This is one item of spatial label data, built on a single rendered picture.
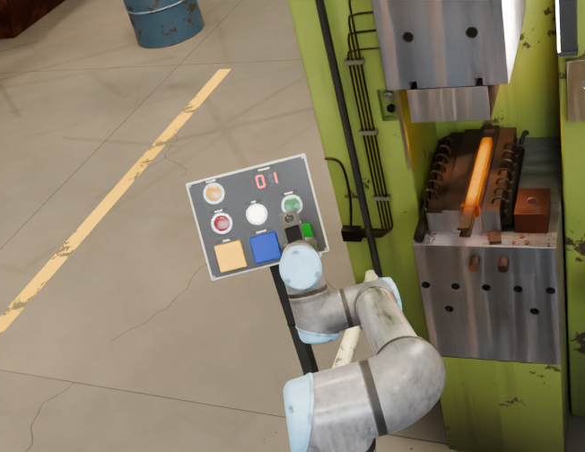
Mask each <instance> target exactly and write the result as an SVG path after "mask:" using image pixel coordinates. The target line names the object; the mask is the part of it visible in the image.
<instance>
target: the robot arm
mask: <svg viewBox="0 0 585 452"><path fill-rule="evenodd" d="M279 218H280V222H281V225H282V228H283V232H284V237H285V241H286V244H284V245H282V251H283V254H282V258H281V260H280V264H279V271H280V275H281V277H282V279H283V281H284V284H285V288H286V290H287V294H288V298H289V301H290V304H291V308H292V313H293V317H294V321H295V324H296V329H297V330H298V333H299V336H300V338H301V340H302V341H303V342H304V343H312V344H315V343H327V342H328V341H333V340H336V339H337V338H338V337H339V336H340V334H341V333H340V331H342V330H346V329H349V328H352V327H355V326H362V328H363V331H364V333H365V335H366V338H367V340H368V343H369V345H370V347H371V351H372V354H373V357H371V358H369V359H367V360H363V361H357V362H353V363H349V364H345V365H343V366H339V367H335V368H332V369H326V370H322V371H319V372H315V373H307V374H306V376H302V377H299V378H295V379H292V380H290V381H288V382H287V383H286V384H285V386H284V407H285V414H286V421H287V428H288V434H289V440H290V447H291V452H377V449H376V439H375V438H377V437H380V436H384V435H388V434H390V433H393V432H396V431H399V430H402V429H404V428H405V427H407V426H409V425H411V424H413V423H415V422H416V421H418V420H419V419H421V418H422V417H423V416H425V415H426V414H427V413H428V412H429V411H430V410H431V409H432V408H433V407H434V405H435V404H436V403H437V401H438V400H439V399H440V396H441V393H442V391H443V389H444V386H445V381H446V370H445V365H444V362H443V359H442V357H441V356H440V354H439V353H438V351H437V350H436V348H435V347H434V346H433V345H432V344H431V343H429V342H428V341H426V340H424V339H423V338H421V337H418V336H417V335H416V334H415V331H414V330H413V328H412V327H411V326H410V324H409V323H408V321H407V320H406V317H405V316H404V314H403V312H402V305H401V300H400V297H399V293H398V290H397V286H396V285H395V284H394V281H393V280H392V279H391V278H390V277H384V278H381V277H380V278H377V279H376V280H373V281H369V282H364V283H360V284H356V285H353V286H350V287H346V288H343V289H340V290H335V291H330V292H328V289H327V283H326V279H325V276H324V273H323V269H322V264H321V260H320V258H321V257H322V254H321V253H319V252H318V250H317V248H316V247H315V246H314V245H316V244H318V242H317V238H316V237H309V238H305V237H304V234H303V230H302V227H301V222H300V218H299V215H298V213H297V211H296V210H292V211H290V212H287V213H281V214H279Z"/></svg>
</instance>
